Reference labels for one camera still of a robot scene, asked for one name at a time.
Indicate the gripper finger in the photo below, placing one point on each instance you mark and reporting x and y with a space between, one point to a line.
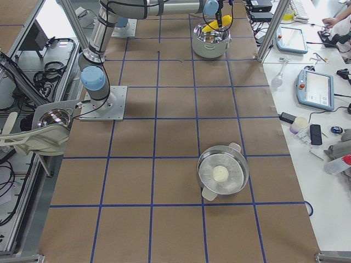
218 16

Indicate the black power adapter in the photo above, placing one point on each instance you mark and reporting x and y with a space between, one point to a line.
286 117

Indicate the black monitor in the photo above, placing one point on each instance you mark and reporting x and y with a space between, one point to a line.
35 41

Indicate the steel steamer pot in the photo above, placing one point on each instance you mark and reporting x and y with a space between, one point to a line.
230 157

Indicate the pale green steel pot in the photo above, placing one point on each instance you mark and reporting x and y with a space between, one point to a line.
211 44

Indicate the white purple cup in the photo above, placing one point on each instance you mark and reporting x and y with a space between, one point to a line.
298 125

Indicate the person hand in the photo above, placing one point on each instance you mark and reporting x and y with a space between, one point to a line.
329 22

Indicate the near teach pendant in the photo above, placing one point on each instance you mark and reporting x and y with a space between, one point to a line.
315 89

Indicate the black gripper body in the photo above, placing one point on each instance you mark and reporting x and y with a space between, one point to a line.
219 14

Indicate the right aluminium frame post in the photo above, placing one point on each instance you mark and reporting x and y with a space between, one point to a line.
271 31

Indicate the steel bowl on tray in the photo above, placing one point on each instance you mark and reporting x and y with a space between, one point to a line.
54 116

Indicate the white steamed bun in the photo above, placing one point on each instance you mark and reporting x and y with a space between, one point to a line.
220 173

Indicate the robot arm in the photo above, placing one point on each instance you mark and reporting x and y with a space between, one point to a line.
91 61

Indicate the far teach pendant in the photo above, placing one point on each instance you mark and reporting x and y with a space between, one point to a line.
289 39

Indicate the black smartphone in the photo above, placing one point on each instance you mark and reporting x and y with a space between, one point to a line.
315 134

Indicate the teach pendant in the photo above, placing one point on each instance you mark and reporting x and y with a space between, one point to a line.
289 39
315 89

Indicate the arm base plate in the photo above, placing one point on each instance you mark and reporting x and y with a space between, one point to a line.
112 109

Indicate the yellow corn cob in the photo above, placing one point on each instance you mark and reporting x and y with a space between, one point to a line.
214 25

